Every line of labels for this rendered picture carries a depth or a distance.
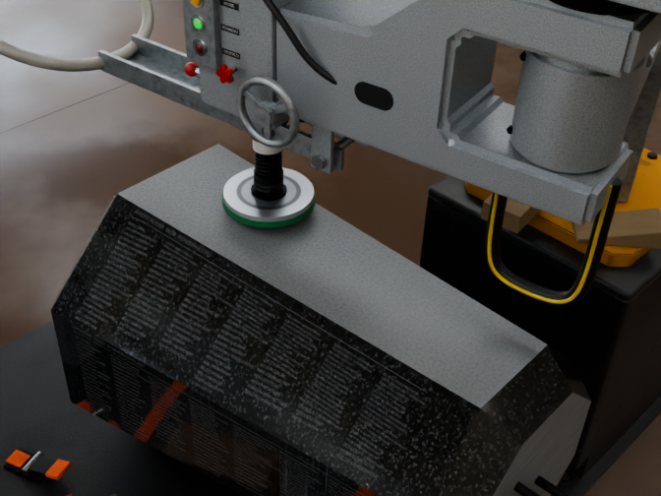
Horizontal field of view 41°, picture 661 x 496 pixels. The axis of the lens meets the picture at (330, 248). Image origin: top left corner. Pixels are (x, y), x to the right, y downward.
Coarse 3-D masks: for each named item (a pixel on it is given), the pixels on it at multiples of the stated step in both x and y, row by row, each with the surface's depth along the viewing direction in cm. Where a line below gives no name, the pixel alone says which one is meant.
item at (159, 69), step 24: (144, 48) 215; (168, 48) 211; (120, 72) 207; (144, 72) 202; (168, 72) 211; (168, 96) 202; (192, 96) 197; (240, 120) 192; (336, 144) 184; (360, 144) 190; (336, 168) 183
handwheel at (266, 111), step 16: (256, 80) 169; (272, 80) 167; (240, 96) 173; (256, 96) 172; (288, 96) 167; (240, 112) 176; (256, 112) 172; (272, 112) 171; (288, 112) 168; (256, 128) 177; (272, 144) 175; (288, 144) 173
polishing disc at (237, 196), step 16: (240, 176) 212; (288, 176) 212; (304, 176) 213; (224, 192) 206; (240, 192) 207; (288, 192) 207; (304, 192) 207; (240, 208) 202; (256, 208) 202; (272, 208) 202; (288, 208) 202; (304, 208) 203
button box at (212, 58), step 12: (204, 0) 171; (216, 0) 171; (192, 12) 174; (204, 12) 173; (216, 12) 172; (216, 24) 173; (192, 36) 178; (204, 36) 176; (216, 36) 175; (192, 48) 180; (216, 48) 176; (192, 60) 181; (204, 60) 179; (216, 60) 178
